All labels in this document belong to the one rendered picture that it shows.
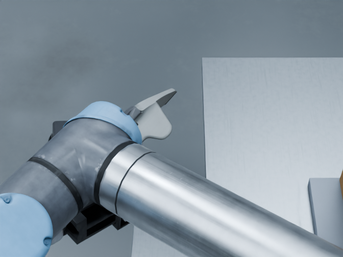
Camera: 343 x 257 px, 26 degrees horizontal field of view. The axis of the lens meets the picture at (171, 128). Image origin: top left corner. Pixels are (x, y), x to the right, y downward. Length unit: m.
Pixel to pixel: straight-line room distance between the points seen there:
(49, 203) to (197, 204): 0.15
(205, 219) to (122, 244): 1.61
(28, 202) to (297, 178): 0.80
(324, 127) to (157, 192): 0.84
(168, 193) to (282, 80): 0.90
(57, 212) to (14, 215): 0.06
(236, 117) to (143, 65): 1.27
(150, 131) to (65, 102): 1.76
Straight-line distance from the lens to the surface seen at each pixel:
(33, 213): 0.70
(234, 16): 2.94
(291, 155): 1.45
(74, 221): 0.84
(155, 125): 0.89
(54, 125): 0.95
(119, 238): 2.30
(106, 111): 0.78
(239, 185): 1.40
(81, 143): 0.76
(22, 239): 0.70
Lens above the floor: 1.98
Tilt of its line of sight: 51 degrees down
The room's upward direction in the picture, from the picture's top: straight up
